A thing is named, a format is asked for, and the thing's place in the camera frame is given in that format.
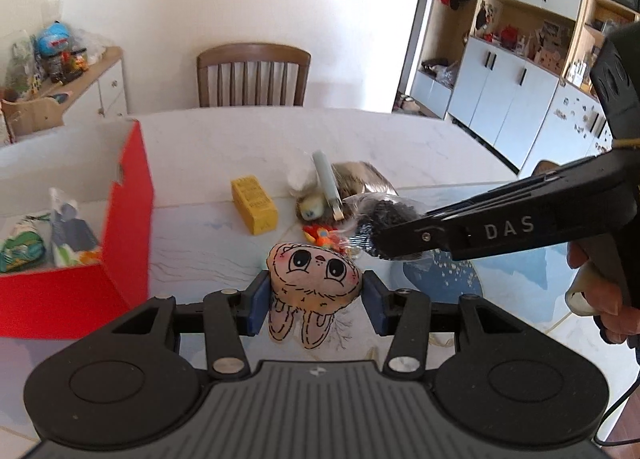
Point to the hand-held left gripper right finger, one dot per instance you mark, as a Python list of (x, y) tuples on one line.
[(375, 304)]

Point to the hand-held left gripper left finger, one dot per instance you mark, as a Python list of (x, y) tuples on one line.
[(257, 304)]

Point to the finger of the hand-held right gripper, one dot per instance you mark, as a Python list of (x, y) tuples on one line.
[(500, 195), (410, 241)]

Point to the clear bag of black beads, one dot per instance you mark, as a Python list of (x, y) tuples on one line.
[(380, 219)]

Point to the beige bunny plush toy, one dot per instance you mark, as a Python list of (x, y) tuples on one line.
[(310, 279)]

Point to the yellow block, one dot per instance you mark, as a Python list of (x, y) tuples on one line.
[(255, 206)]

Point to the red cardboard box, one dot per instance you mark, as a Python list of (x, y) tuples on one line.
[(130, 209)]

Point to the person's right hand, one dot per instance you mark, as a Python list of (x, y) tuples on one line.
[(620, 324)]

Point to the dark wooden chair back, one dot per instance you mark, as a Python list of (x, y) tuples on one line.
[(547, 169)]

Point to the silver foil bag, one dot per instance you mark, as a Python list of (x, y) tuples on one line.
[(365, 179)]

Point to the small orange toy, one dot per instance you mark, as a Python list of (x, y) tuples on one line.
[(320, 235)]

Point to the small round lion plush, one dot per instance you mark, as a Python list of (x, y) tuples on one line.
[(312, 206)]

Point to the white cotton ball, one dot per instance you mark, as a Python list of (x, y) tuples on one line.
[(300, 176)]

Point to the white and blue packet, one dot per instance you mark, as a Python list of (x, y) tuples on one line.
[(70, 234)]

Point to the green printed packet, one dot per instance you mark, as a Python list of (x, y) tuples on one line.
[(20, 249)]

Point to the brown wooden dining chair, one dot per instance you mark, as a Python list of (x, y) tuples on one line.
[(250, 51)]

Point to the white wooden sideboard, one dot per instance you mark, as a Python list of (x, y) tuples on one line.
[(107, 84)]

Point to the wooden desk organizer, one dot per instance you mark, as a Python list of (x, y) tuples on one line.
[(35, 114)]

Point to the orange label jar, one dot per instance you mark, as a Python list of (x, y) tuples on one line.
[(77, 63)]

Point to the clear plastic bag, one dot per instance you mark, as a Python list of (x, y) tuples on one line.
[(90, 46)]

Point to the dark jar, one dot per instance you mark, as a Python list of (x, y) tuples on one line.
[(56, 70)]

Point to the clear bag with green contents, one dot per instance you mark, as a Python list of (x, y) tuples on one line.
[(22, 64)]

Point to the pale blue wall cabinet unit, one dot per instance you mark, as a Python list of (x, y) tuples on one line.
[(500, 84)]

